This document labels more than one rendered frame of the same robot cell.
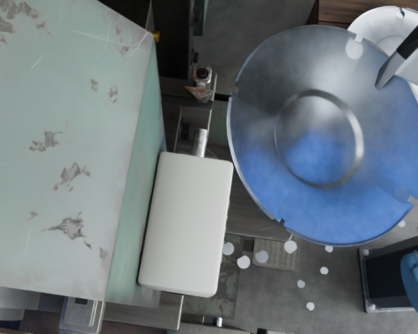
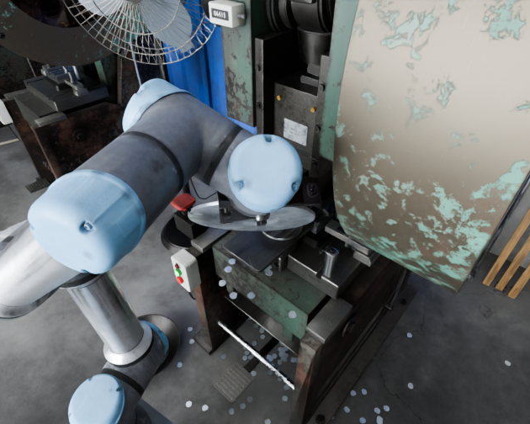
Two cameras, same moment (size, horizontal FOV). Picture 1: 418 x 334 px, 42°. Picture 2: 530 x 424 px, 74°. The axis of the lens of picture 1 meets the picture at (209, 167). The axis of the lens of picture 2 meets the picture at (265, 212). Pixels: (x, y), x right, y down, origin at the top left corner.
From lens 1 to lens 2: 0.88 m
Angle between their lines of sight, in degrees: 60
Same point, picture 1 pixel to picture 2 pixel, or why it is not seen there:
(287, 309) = (198, 388)
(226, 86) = (331, 305)
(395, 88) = not seen: hidden behind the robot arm
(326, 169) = not seen: hidden behind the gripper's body
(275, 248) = (235, 380)
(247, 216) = (246, 236)
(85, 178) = not seen: outside the picture
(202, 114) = (316, 267)
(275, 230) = (231, 242)
